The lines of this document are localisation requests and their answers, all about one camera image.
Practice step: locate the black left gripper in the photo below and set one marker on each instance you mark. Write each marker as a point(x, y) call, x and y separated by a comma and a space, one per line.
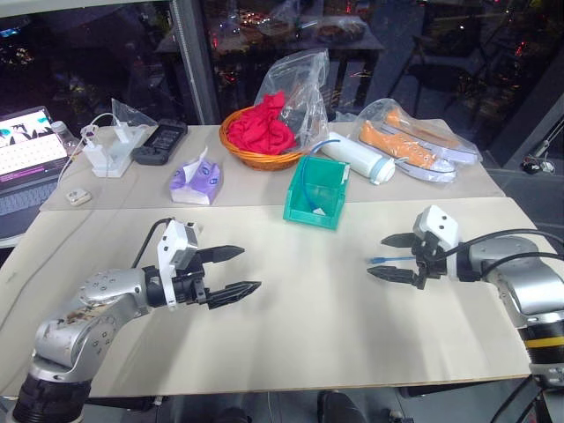
point(194, 288)

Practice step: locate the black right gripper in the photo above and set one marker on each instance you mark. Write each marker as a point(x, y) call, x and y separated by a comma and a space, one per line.
point(431, 262)

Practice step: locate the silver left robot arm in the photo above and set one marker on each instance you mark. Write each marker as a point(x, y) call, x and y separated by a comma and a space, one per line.
point(88, 304)

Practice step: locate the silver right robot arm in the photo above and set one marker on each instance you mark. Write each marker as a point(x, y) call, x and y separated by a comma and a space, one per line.
point(524, 282)

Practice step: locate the green plastic bin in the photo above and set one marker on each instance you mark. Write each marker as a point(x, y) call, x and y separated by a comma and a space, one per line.
point(299, 211)

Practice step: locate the purple tissue pack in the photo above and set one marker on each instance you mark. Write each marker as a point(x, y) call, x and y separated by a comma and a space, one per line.
point(196, 183)

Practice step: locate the orange canvas sneaker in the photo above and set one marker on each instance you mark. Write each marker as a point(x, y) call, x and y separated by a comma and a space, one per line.
point(436, 134)
point(396, 147)

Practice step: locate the white insulated bottle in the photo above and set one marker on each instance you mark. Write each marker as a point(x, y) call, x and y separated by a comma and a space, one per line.
point(352, 156)

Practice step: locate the orange wicker basket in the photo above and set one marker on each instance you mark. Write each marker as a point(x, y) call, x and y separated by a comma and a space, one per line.
point(260, 159)

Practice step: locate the red cloth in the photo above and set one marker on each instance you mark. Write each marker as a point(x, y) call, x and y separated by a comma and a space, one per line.
point(257, 130)

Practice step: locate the orange shoes in bag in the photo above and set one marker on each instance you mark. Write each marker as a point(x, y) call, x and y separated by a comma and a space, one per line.
point(374, 112)

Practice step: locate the black handheld device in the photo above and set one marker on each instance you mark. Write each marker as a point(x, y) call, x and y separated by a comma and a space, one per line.
point(161, 141)

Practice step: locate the dark rounded shape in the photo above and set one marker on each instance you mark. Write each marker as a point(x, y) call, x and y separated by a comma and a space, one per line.
point(339, 407)

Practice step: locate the white charger power strip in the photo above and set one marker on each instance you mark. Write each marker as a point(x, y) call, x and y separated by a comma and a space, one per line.
point(108, 161)

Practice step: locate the small keys and fobs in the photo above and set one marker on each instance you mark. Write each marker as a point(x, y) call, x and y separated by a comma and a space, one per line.
point(537, 166)

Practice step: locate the small beige earbud case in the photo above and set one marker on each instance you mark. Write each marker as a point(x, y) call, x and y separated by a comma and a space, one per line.
point(78, 197)

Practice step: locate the small clear plastic bag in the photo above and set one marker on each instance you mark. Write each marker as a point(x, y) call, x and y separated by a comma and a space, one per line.
point(132, 115)

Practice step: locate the dark background chair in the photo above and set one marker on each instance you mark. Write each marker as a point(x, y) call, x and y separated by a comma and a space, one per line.
point(440, 66)

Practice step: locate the clear plastic bag dark contents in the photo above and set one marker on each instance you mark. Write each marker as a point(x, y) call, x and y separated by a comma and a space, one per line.
point(304, 83)

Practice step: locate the clear plastic water bottle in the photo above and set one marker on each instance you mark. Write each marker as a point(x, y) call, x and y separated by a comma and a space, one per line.
point(66, 138)

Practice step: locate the open laptop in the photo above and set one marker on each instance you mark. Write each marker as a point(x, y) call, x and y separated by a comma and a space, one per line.
point(26, 154)

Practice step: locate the black background table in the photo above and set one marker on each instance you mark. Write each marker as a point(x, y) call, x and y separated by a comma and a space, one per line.
point(273, 42)

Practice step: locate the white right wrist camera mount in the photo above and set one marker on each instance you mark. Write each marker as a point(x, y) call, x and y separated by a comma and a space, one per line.
point(440, 222)

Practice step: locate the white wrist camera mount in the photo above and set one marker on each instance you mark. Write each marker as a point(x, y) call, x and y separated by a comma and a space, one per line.
point(172, 247)
point(440, 222)

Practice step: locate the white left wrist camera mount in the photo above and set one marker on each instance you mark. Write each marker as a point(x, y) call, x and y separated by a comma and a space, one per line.
point(172, 247)

